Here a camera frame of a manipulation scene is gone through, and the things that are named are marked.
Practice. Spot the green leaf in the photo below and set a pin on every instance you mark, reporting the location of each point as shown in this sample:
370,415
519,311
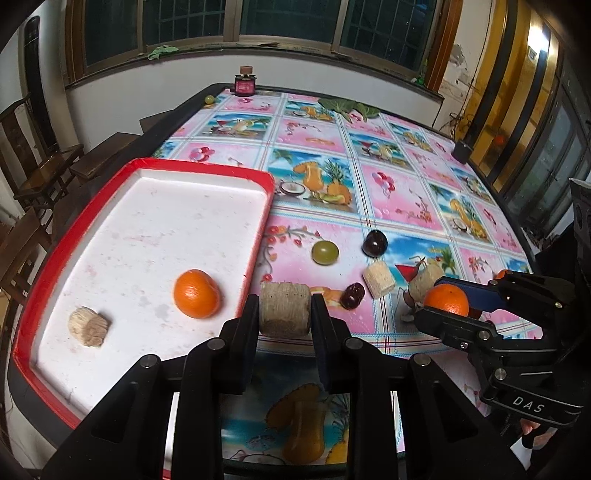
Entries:
346,108

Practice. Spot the dark wooden armchair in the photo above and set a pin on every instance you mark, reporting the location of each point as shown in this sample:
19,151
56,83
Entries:
41,161

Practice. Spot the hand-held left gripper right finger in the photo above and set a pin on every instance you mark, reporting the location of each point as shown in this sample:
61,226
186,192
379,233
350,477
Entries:
323,334

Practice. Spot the pink jar with wooden lid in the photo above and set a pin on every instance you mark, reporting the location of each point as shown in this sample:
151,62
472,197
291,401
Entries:
244,83

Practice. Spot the red rimmed white tray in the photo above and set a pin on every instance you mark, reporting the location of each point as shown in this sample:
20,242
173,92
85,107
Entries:
161,221

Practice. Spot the person's right hand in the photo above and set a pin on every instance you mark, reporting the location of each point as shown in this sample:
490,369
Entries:
535,436

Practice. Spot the low wooden stool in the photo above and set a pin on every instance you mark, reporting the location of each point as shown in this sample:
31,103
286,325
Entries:
23,249

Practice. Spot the green cloth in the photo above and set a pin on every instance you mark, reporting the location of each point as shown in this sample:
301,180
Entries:
161,51

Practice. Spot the small black box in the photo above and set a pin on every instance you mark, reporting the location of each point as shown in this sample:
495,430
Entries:
462,151

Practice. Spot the dark red date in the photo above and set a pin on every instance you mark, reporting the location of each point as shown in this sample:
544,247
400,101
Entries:
352,296

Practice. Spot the dark wooden bench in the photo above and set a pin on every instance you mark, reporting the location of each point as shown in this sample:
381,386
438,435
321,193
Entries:
104,157
154,122

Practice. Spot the orange mandarin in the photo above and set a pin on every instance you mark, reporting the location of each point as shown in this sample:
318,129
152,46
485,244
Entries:
500,275
196,295
445,301

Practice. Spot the golden framed glass door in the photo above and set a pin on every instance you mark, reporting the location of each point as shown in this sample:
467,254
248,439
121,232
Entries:
531,115

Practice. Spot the tall standing air conditioner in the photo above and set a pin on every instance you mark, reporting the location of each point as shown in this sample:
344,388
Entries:
39,78

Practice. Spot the black rimmed table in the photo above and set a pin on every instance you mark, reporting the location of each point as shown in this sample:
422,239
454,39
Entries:
180,110

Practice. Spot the wooden framed window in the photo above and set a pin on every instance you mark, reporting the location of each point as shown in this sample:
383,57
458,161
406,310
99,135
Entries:
277,18

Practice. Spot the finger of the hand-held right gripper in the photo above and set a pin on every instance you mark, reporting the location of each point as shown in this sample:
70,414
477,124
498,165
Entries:
455,326
480,295

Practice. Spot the small cork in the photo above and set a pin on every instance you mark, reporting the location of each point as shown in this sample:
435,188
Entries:
379,281

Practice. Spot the printed pink tablecloth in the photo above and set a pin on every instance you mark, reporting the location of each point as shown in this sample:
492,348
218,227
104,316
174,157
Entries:
323,152

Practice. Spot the round dark purple grape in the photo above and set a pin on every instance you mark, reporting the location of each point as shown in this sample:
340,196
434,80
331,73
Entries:
374,243

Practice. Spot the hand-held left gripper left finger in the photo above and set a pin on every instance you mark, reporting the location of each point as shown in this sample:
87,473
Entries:
247,334

